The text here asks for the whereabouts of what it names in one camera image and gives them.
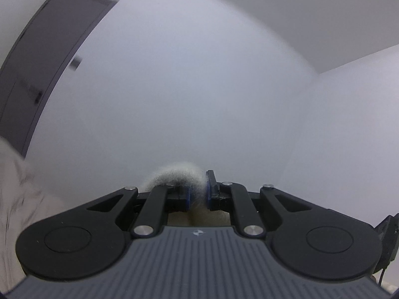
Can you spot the small dark wall fixture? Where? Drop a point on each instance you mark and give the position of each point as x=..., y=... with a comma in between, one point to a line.
x=75, y=62

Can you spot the beige dotted bed blanket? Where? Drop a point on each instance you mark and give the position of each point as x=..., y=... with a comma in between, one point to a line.
x=18, y=199

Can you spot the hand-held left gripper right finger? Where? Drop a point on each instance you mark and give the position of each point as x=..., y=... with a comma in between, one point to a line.
x=208, y=193

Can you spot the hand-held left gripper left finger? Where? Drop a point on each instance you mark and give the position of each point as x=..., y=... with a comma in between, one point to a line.
x=187, y=195

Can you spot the white fuzzy blue-striped sweater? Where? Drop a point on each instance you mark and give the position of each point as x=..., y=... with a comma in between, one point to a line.
x=177, y=173

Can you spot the dark door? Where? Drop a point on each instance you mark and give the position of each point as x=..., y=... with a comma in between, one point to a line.
x=46, y=53

